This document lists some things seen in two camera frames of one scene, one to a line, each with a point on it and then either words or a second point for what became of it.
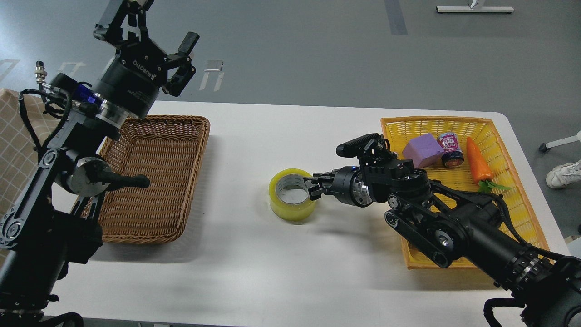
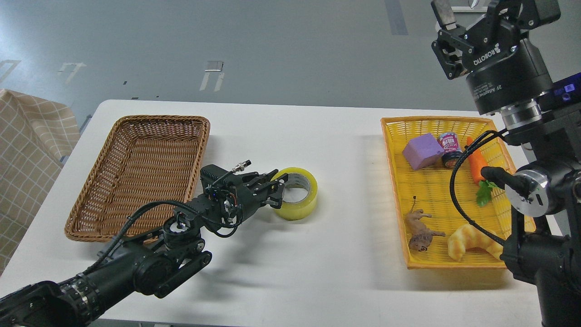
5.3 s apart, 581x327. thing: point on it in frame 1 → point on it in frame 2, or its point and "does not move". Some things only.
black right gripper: (349, 186) → (504, 68)
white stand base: (468, 9) does not move
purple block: (423, 151) does not move
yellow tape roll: (288, 211) does not move
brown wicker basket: (169, 150) does not move
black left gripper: (131, 81) → (248, 189)
